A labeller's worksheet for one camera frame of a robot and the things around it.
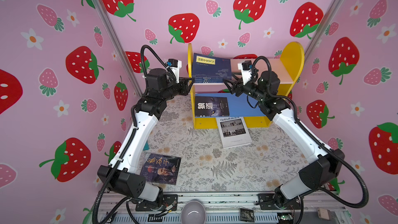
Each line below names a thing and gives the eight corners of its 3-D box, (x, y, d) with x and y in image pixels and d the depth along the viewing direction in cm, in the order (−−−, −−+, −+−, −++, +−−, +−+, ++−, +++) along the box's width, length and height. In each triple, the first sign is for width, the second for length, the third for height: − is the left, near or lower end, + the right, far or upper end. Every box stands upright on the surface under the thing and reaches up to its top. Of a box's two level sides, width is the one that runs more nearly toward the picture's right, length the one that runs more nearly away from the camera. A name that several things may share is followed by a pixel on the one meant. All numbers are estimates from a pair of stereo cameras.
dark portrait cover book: (138, 180, 83) (136, 179, 80) (148, 154, 92) (146, 152, 90) (175, 185, 81) (175, 183, 79) (181, 158, 91) (180, 156, 88)
